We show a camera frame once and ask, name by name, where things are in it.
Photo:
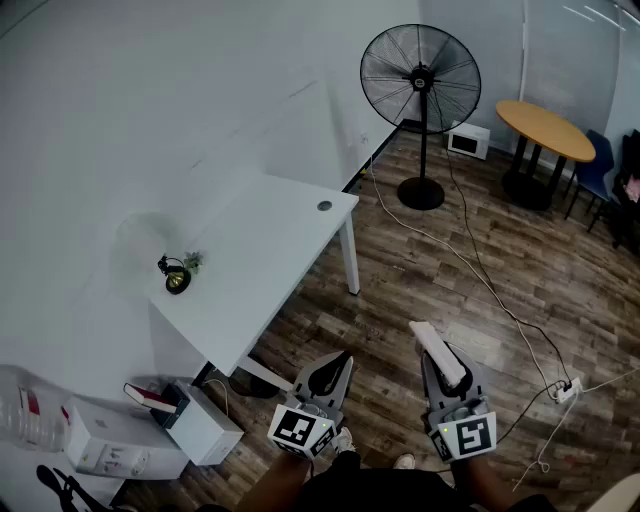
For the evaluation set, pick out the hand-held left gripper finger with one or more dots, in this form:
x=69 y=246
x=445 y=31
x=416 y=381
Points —
x=345 y=375
x=305 y=382

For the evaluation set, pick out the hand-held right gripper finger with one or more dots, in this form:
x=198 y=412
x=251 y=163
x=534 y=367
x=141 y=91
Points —
x=431 y=385
x=475 y=377

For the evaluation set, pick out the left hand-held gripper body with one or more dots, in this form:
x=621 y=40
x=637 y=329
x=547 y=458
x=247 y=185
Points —
x=300 y=430

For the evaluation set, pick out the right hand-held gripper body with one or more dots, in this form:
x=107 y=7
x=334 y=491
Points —
x=470 y=435

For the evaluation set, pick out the white oblong object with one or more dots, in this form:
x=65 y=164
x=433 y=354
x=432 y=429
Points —
x=437 y=350

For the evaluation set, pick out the person's right forearm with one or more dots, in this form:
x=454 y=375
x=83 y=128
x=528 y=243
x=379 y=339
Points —
x=477 y=480

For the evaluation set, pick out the person's left forearm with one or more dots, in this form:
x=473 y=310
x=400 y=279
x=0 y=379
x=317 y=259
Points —
x=287 y=480

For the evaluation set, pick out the white left shoe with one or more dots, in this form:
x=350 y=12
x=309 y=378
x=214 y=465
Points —
x=344 y=440

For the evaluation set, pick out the white shoe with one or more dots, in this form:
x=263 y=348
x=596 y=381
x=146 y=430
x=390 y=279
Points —
x=404 y=461
x=344 y=440

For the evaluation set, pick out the black round base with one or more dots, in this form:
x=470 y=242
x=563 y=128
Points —
x=250 y=385

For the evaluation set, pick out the white right shoe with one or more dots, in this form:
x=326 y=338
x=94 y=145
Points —
x=404 y=461

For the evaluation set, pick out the white power strip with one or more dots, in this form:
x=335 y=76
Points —
x=567 y=391

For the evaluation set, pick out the plain white box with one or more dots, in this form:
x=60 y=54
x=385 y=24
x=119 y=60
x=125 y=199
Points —
x=205 y=425

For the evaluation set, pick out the person's black clothing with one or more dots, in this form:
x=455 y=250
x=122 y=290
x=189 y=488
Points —
x=380 y=492

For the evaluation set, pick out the white desk leg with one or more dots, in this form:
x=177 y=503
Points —
x=351 y=250

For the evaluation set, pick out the black box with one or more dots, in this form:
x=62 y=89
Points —
x=172 y=407

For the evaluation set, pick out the red book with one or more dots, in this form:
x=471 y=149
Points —
x=150 y=398

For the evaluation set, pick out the small green potted plant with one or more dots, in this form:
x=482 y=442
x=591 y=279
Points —
x=194 y=261

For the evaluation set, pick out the white box with pictures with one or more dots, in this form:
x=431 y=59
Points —
x=120 y=445

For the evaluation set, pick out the white shade desk lamp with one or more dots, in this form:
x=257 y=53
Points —
x=145 y=240

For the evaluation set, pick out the black chair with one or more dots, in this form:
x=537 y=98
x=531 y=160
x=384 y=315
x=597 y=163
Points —
x=625 y=200

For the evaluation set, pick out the white microwave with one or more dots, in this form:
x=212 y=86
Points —
x=467 y=140

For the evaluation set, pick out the blue chair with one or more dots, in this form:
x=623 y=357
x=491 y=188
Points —
x=595 y=170

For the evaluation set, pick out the round wooden table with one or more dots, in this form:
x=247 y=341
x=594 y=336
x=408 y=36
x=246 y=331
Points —
x=542 y=127

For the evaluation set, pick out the clear plastic water bottle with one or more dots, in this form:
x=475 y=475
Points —
x=30 y=415

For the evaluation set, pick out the black standing fan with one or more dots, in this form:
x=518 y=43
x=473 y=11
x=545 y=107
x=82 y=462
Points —
x=422 y=80

